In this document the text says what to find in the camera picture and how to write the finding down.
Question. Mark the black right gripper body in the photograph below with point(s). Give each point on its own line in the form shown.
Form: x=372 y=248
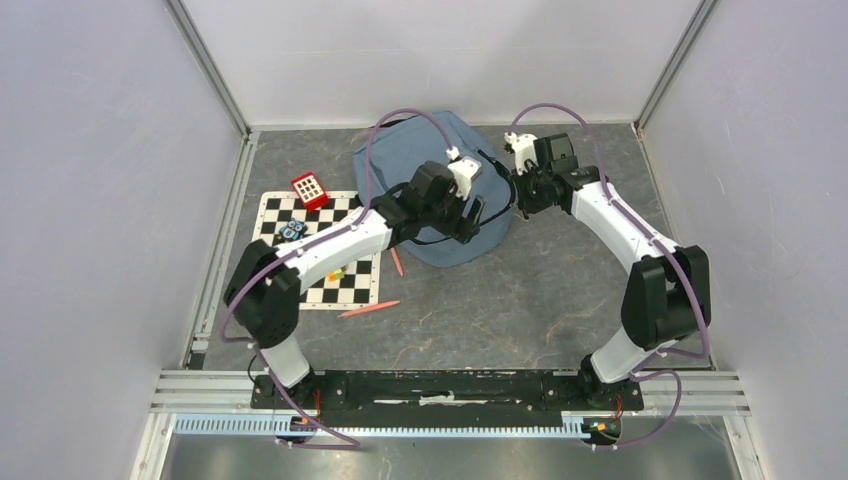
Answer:
x=532 y=189

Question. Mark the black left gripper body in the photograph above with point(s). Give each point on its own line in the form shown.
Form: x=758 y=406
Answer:
x=447 y=216

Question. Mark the blue student backpack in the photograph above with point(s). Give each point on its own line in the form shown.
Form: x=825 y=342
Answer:
x=399 y=149

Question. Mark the orange pencil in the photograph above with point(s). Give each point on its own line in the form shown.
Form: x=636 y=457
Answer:
x=397 y=262
x=369 y=309

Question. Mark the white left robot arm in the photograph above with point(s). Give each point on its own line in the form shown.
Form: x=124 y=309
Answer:
x=265 y=290

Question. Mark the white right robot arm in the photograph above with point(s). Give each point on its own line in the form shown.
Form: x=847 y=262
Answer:
x=667 y=295

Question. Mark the black white chessboard mat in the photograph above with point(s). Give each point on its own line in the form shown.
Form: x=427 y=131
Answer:
x=359 y=286

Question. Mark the red white toy block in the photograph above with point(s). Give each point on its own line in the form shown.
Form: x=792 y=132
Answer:
x=310 y=191

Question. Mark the blue owl toy figure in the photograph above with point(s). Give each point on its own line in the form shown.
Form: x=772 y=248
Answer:
x=293 y=230

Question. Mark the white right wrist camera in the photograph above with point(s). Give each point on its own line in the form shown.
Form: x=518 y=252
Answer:
x=522 y=146

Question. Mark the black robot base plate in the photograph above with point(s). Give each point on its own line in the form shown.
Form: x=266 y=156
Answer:
x=457 y=398

